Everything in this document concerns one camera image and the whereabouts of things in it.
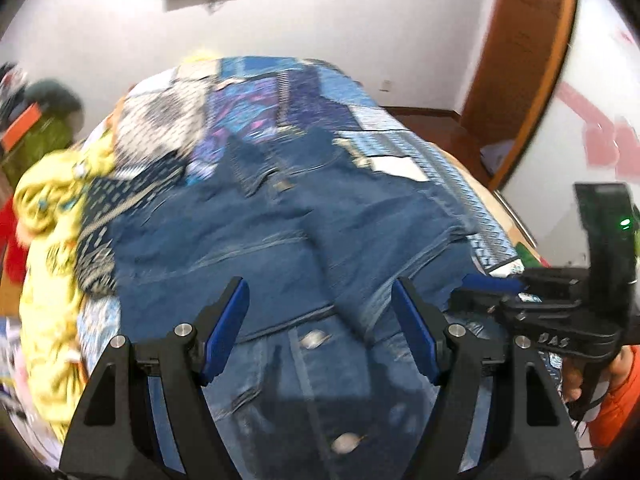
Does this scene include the yellow printed garment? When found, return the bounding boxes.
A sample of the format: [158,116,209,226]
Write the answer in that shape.
[12,127,121,443]

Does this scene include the red cloth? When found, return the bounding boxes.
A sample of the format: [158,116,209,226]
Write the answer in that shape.
[0,195,32,288]

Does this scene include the person's right forearm orange sleeve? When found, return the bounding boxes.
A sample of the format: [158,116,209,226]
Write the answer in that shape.
[586,345,640,463]

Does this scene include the dark blue white patterned cloth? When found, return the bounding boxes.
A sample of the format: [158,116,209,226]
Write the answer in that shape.
[75,92,208,296]

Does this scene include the pink wall sticker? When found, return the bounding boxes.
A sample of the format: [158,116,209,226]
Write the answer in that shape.
[555,80,640,172]

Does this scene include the dark round hat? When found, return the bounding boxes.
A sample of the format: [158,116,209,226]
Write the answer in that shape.
[24,78,84,116]

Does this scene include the green garment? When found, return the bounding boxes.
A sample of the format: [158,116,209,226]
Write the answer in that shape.
[0,112,76,186]

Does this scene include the blue patchwork bed cover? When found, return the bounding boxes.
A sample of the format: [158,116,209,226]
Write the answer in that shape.
[75,55,568,480]

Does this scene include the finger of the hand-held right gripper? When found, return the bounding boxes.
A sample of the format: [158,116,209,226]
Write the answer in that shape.
[448,287,507,323]
[462,273,527,295]

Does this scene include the orange box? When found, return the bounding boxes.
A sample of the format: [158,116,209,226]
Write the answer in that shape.
[1,101,42,152]

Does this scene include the blue denim jacket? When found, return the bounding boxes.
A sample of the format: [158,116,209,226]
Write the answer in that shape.
[106,127,506,480]

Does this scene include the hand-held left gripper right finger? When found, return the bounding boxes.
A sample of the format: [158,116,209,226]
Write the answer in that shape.
[391,276,584,480]

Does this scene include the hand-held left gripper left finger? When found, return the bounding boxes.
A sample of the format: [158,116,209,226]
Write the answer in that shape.
[59,276,250,480]

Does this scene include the person's right hand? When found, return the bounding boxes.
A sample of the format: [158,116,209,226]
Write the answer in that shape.
[562,346,639,411]

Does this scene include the brown wooden door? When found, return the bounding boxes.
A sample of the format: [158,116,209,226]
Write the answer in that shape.
[459,0,582,192]

